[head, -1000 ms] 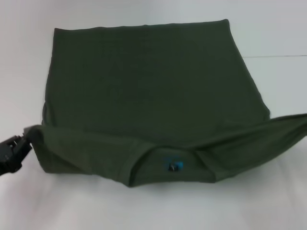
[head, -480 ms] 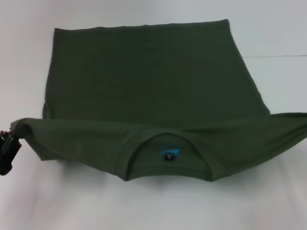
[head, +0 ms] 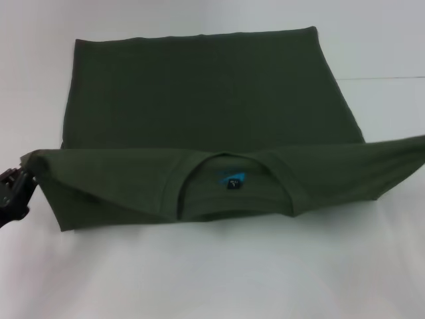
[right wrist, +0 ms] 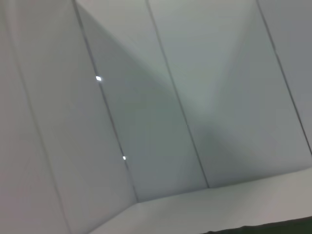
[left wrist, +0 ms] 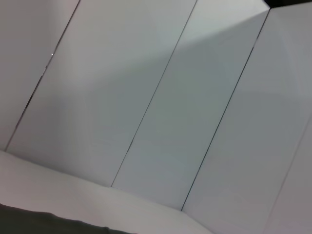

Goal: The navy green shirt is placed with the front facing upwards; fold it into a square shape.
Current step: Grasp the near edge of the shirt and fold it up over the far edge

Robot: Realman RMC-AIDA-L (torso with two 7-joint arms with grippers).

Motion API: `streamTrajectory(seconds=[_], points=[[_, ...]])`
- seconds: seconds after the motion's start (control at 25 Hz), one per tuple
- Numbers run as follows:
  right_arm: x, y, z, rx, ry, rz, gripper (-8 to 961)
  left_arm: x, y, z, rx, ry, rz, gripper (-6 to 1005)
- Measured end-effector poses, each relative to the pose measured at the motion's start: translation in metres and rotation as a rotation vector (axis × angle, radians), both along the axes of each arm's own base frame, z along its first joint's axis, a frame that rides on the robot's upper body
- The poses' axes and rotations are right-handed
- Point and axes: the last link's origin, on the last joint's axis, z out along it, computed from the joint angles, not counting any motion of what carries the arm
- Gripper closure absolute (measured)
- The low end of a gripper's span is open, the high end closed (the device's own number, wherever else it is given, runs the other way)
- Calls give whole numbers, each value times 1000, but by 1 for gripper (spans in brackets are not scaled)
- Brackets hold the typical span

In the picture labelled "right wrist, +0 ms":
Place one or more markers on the dark green printed t-shirt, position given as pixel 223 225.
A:
pixel 280 229

